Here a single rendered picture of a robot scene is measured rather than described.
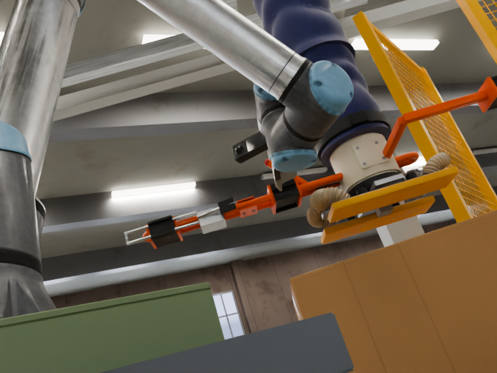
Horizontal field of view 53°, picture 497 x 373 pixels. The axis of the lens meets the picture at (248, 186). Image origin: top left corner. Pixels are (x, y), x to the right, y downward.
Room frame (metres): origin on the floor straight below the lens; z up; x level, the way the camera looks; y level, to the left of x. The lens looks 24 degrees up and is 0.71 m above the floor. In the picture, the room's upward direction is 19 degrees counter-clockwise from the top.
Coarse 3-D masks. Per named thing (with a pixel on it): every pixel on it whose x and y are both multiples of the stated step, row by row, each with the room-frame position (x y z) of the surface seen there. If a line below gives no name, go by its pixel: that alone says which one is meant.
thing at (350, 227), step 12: (396, 204) 1.42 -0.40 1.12; (408, 204) 1.39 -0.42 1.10; (420, 204) 1.39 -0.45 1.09; (432, 204) 1.43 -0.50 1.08; (372, 216) 1.38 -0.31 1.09; (384, 216) 1.38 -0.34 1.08; (396, 216) 1.42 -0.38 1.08; (408, 216) 1.47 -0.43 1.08; (336, 228) 1.37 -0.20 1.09; (348, 228) 1.38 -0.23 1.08; (360, 228) 1.42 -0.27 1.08; (372, 228) 1.46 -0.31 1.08; (324, 240) 1.42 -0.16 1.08; (336, 240) 1.46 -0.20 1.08
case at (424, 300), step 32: (480, 224) 1.14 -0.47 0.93; (384, 256) 1.13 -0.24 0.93; (416, 256) 1.14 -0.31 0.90; (448, 256) 1.14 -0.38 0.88; (480, 256) 1.14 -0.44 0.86; (320, 288) 1.13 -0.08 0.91; (352, 288) 1.13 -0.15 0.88; (384, 288) 1.13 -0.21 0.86; (416, 288) 1.14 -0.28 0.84; (448, 288) 1.14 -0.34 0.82; (480, 288) 1.14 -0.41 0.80; (352, 320) 1.13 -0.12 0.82; (384, 320) 1.13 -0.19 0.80; (416, 320) 1.13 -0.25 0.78; (448, 320) 1.14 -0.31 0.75; (480, 320) 1.14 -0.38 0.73; (352, 352) 1.13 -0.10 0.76; (384, 352) 1.13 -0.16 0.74; (416, 352) 1.13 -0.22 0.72; (448, 352) 1.14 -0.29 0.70; (480, 352) 1.14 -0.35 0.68
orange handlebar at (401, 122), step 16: (464, 96) 1.09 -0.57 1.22; (480, 96) 1.09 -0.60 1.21; (416, 112) 1.07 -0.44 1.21; (432, 112) 1.08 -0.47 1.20; (400, 128) 1.10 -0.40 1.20; (400, 160) 1.32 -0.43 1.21; (416, 160) 1.35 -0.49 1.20; (336, 176) 1.29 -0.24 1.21; (304, 192) 1.33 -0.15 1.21; (240, 208) 1.27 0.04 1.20; (256, 208) 1.29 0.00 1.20; (144, 240) 1.27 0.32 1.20
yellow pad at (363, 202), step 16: (416, 176) 1.24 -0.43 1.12; (432, 176) 1.20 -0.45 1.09; (448, 176) 1.21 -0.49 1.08; (368, 192) 1.18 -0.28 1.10; (384, 192) 1.19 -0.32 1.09; (400, 192) 1.21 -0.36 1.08; (416, 192) 1.26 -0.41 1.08; (336, 208) 1.17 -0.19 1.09; (352, 208) 1.21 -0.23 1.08; (368, 208) 1.25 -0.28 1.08
